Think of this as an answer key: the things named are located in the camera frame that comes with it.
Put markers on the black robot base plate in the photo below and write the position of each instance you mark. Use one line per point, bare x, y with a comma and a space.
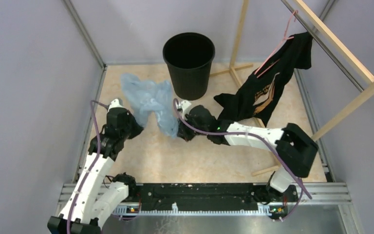
204, 197

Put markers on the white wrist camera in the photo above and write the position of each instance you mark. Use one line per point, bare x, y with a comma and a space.
183, 108
115, 103

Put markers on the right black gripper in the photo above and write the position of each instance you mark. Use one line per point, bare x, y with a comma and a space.
182, 131

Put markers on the black printed t-shirt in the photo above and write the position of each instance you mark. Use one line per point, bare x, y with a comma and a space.
261, 92

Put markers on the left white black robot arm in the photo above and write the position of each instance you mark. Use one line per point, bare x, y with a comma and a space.
84, 212

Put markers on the black plastic trash bin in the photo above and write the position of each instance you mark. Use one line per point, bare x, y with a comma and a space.
189, 58

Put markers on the pink clothes hanger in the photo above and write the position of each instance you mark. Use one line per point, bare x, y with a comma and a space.
283, 40

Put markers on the light blue plastic trash bag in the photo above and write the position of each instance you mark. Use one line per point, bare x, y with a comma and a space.
146, 97

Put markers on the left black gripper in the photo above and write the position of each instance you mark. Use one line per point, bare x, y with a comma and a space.
137, 127

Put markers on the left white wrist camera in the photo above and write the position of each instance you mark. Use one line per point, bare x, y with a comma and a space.
115, 103

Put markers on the wooden clothes rack frame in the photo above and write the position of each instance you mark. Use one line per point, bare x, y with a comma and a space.
324, 89

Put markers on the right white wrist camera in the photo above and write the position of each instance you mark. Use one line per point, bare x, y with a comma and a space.
183, 108

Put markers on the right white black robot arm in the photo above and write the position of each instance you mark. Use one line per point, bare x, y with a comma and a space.
290, 145

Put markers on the grey cable duct rail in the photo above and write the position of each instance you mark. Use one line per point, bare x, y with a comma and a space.
132, 211

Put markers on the metal clothes rail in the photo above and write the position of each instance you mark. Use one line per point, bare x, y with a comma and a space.
341, 56

